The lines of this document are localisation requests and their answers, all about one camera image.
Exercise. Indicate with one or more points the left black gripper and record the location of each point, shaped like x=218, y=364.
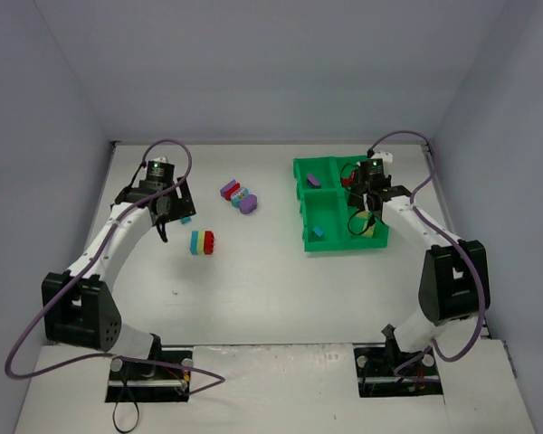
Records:
x=183, y=203

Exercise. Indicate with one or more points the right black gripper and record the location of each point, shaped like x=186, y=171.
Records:
x=357, y=197

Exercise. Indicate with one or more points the lime green lego brick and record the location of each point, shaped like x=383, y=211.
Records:
x=367, y=222

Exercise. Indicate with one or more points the small teal lego cube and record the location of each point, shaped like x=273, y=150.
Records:
x=318, y=232

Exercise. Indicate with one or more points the purple sloped lego brick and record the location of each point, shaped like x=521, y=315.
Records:
x=313, y=181

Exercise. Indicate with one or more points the teal yellow red lego stack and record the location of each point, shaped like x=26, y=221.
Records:
x=202, y=243

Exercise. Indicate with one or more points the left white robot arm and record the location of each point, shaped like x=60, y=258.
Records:
x=86, y=314

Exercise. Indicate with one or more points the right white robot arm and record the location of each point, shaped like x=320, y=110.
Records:
x=454, y=283

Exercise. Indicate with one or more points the green divided sorting tray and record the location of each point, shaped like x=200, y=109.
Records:
x=327, y=207

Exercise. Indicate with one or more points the purple lego with red brick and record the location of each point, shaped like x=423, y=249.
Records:
x=229, y=189

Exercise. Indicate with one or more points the teal printed purple lego stack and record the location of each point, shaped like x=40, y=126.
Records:
x=244, y=201

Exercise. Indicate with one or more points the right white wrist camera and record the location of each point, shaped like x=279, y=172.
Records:
x=387, y=157

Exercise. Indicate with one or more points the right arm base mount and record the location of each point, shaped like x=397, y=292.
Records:
x=385, y=373

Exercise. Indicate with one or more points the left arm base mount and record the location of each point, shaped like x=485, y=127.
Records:
x=146, y=383

